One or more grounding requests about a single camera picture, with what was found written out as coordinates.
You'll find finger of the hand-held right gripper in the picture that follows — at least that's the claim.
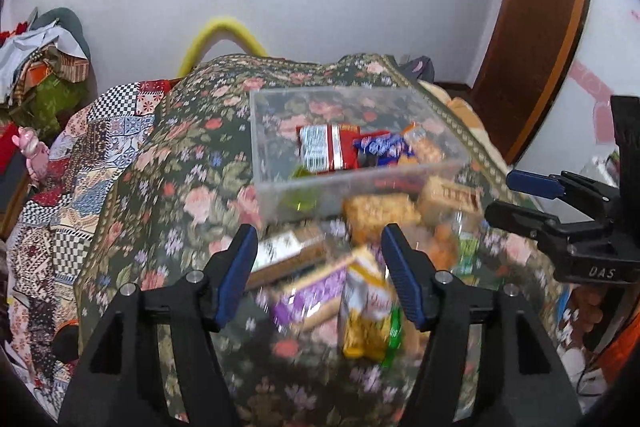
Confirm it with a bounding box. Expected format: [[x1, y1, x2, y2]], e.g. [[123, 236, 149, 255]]
[[506, 169, 621, 220], [484, 201, 608, 258]]

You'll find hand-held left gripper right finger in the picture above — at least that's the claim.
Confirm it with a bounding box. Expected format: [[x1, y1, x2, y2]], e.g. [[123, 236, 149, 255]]
[[380, 223, 583, 427]]

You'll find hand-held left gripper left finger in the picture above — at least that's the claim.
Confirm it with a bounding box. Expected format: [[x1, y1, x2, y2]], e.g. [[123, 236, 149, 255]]
[[57, 223, 259, 427]]

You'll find yellow and green snack packet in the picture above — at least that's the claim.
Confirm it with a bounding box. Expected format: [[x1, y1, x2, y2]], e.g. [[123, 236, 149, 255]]
[[340, 247, 403, 365]]

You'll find orange snack bag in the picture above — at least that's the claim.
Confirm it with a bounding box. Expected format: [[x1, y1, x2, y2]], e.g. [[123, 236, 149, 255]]
[[430, 212, 483, 278]]

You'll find brown bar packet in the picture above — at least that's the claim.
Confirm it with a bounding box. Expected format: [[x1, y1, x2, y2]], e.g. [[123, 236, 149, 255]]
[[247, 227, 333, 290]]

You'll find peanut brittle packet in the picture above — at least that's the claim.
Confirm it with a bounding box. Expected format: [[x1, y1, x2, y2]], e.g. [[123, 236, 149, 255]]
[[342, 194, 423, 245]]

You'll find beige cake packet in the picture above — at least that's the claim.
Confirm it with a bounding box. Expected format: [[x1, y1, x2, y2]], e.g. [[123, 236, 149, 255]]
[[417, 177, 486, 223]]

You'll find purple wafer packet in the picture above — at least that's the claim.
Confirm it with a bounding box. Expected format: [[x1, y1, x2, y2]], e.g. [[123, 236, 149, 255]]
[[270, 257, 351, 333]]

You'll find clear plastic container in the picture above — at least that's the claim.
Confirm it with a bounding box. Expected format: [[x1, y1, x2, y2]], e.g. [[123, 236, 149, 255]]
[[248, 87, 468, 224]]

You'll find person's right hand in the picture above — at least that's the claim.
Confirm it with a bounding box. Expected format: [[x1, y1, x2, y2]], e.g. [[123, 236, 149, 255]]
[[567, 284, 613, 348]]

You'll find cream bed sheet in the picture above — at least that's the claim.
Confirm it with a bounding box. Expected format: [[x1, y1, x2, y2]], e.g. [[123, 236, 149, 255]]
[[442, 96, 503, 152]]

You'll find green candy packet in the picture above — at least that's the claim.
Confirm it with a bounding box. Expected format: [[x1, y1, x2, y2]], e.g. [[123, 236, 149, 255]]
[[285, 164, 326, 214]]

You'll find orange cracker packet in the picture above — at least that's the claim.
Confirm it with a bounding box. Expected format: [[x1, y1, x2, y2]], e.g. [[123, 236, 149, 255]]
[[402, 123, 446, 165]]

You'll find dark floral blanket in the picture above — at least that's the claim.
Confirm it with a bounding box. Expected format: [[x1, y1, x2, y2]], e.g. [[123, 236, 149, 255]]
[[75, 53, 576, 427]]

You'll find blue candy packet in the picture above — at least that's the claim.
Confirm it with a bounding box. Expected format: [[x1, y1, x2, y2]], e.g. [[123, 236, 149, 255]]
[[352, 132, 413, 168]]

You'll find brown wooden door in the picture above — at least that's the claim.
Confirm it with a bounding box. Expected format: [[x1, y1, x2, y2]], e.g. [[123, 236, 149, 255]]
[[470, 0, 597, 164]]

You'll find red and white snack packet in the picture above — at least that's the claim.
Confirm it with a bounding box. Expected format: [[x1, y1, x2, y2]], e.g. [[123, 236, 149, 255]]
[[296, 124, 361, 172]]

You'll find grey backpack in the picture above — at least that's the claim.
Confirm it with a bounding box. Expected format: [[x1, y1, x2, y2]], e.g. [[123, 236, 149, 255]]
[[400, 54, 436, 82]]

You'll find patchwork quilt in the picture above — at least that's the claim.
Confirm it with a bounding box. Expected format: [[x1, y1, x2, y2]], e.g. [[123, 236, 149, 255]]
[[10, 79, 173, 388]]

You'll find pink toy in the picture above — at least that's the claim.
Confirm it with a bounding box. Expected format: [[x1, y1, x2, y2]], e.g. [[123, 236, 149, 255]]
[[12, 127, 51, 182]]

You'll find yellow foam tube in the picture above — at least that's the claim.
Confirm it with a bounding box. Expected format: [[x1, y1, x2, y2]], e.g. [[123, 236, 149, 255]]
[[178, 16, 268, 78]]

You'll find pile of clothes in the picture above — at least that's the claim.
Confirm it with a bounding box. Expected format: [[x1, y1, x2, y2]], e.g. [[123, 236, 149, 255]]
[[0, 19, 91, 142]]

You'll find grey-green chair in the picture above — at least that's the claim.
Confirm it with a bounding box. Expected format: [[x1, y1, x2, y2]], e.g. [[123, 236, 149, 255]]
[[30, 7, 92, 60]]

